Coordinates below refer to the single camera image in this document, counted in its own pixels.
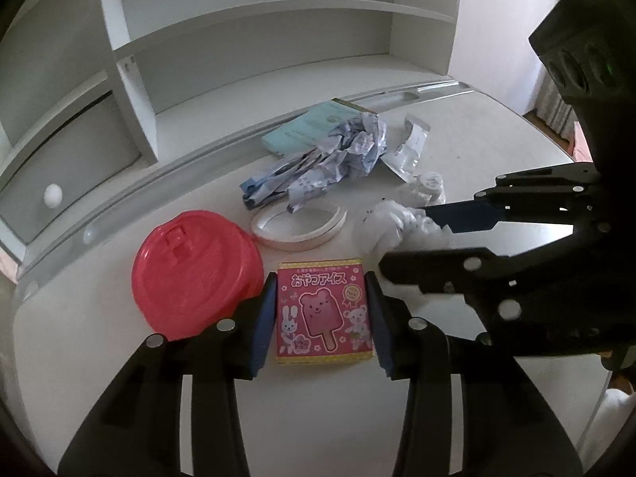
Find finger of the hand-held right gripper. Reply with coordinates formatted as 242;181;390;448
380;236;612;356
427;161;604;234

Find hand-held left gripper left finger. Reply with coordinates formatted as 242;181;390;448
57;272;279;477

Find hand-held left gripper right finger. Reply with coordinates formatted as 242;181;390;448
365;269;584;477

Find pink ice cream box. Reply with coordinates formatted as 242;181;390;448
275;257;374;366

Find clear plastic wrap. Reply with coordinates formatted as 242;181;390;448
353;199;453;301

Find small crumpled white cup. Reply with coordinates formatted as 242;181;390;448
397;171;445;207

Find light curtain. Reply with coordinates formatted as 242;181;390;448
534;60;582;145

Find pink blanket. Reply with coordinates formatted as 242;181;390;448
569;119;592;162

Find clear silver wrapper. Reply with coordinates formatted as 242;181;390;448
382;114;432;184

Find red plastic lid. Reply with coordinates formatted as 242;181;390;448
132;210;264;343

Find crumpled blue white wrapper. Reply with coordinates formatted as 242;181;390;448
240;112;388;213

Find light teal box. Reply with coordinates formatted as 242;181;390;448
262;99;378;157

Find grey drawer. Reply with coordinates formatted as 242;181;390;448
0;92;142;246

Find white shelf unit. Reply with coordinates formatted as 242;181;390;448
0;0;465;259

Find white tape ring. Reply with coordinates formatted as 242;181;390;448
250;204;349;250

